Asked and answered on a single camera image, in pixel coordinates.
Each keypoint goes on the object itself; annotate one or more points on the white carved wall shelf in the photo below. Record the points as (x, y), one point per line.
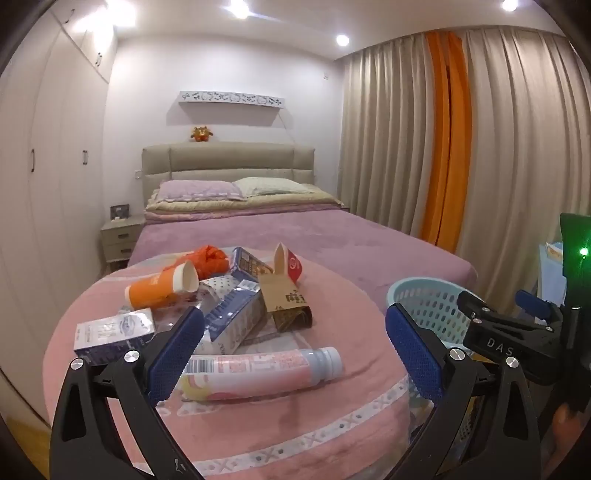
(231, 99)

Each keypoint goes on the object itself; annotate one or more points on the pink yogurt bottle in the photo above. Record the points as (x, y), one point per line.
(277, 369)

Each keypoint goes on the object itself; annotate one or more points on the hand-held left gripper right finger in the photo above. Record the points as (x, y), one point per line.
(415, 350)

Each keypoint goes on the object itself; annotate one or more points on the orange curtain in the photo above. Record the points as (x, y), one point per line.
(445, 138)

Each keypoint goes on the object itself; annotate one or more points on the round ceiling light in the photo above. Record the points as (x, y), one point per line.
(342, 40)
(509, 3)
(240, 7)

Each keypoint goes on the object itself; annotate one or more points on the children's picture books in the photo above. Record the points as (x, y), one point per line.
(551, 263)

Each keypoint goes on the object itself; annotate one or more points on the small dark picture frame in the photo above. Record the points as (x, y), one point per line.
(120, 212)

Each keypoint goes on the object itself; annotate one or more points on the orange plush toy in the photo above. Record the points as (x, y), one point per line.
(201, 134)

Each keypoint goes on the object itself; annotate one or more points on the beige nightstand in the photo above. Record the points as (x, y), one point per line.
(119, 240)

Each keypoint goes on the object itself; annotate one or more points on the orange paper cup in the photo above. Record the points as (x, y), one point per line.
(152, 290)

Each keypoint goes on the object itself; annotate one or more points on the blue white milk carton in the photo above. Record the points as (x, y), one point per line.
(235, 318)

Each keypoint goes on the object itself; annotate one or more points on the brown paper bag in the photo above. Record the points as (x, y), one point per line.
(281, 300)

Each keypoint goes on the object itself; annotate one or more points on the blue printed carton box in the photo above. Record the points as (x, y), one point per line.
(249, 265)

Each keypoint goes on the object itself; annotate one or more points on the beige curtain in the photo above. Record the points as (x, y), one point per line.
(521, 161)
(383, 138)

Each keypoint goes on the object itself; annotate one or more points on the light blue plastic basket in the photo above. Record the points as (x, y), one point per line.
(429, 300)

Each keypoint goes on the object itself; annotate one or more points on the folded beige quilt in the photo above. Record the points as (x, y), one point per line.
(240, 206)

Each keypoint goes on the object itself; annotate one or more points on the bed with purple cover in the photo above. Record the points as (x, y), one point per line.
(323, 240)

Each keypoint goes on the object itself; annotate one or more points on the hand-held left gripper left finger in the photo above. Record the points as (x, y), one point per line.
(178, 350)

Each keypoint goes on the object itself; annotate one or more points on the beige padded headboard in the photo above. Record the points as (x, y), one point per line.
(231, 159)

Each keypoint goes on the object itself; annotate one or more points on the small white blue box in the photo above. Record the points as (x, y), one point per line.
(111, 332)

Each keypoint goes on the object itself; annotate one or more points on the pale green pillow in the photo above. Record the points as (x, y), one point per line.
(272, 185)

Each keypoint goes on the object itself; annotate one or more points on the person's right hand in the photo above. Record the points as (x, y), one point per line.
(567, 420)

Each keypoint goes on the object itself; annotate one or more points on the purple pillow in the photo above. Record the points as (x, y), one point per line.
(198, 190)

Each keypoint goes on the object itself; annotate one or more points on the orange plastic bag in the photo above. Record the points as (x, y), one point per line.
(210, 261)

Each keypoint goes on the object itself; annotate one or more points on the white dotted packet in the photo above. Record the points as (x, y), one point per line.
(219, 284)

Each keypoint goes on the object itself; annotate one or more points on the red white paper cup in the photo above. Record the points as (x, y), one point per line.
(287, 265)

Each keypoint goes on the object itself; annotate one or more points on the white wardrobe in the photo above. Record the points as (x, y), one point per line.
(51, 184)

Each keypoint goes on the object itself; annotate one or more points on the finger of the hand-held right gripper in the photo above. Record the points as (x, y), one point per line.
(473, 304)
(535, 307)

